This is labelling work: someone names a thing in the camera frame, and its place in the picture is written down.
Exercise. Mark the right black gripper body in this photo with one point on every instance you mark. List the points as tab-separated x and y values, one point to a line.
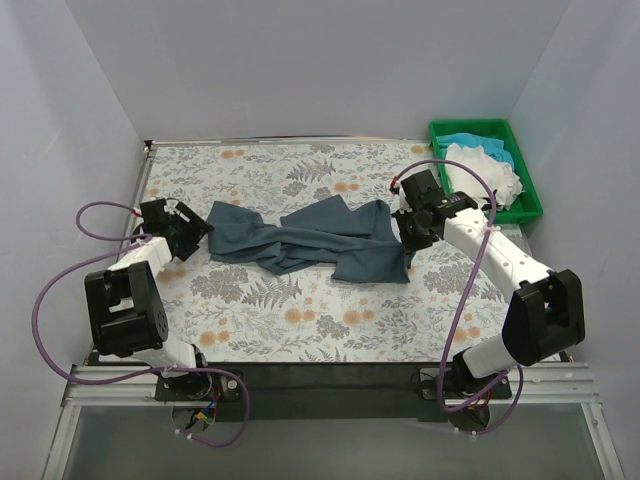
405	232

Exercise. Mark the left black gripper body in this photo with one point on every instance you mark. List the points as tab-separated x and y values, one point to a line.
189	233

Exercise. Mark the dark blue-grey t-shirt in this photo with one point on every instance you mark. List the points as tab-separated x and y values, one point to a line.
360	243

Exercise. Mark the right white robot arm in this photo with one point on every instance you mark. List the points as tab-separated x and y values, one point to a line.
545	314

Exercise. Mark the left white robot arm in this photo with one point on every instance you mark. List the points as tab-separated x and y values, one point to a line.
126	313

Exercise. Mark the white t-shirt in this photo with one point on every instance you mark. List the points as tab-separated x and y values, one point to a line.
499	176

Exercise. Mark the light blue t-shirt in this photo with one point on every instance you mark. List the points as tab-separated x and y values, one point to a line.
493	147

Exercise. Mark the green plastic bin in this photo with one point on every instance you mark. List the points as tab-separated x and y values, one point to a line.
527	205

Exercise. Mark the floral patterned table mat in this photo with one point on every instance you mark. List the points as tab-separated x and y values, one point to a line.
244	313

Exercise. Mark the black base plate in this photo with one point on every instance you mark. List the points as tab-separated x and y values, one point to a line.
320	391

